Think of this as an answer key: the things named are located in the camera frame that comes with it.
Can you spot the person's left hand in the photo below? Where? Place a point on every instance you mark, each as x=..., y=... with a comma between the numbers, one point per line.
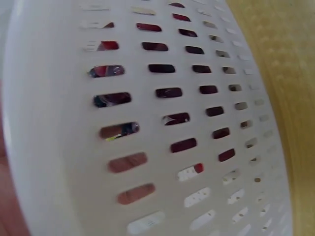
x=6, y=191

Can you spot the white slotted plastic colander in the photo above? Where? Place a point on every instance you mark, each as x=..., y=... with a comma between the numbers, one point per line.
x=172, y=196

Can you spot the red fruit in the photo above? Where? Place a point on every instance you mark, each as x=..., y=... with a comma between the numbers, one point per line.
x=167, y=67

